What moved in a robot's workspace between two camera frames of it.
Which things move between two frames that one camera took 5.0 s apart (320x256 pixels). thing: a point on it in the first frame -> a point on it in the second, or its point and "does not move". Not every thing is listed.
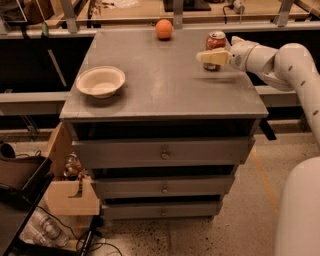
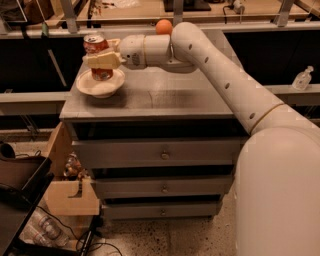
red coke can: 215,40 -> 94,43
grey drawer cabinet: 167,144 does not move
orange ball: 164,29 does not move
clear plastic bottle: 41,229 does not move
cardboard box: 58,200 does not move
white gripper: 240,55 -> 131,50
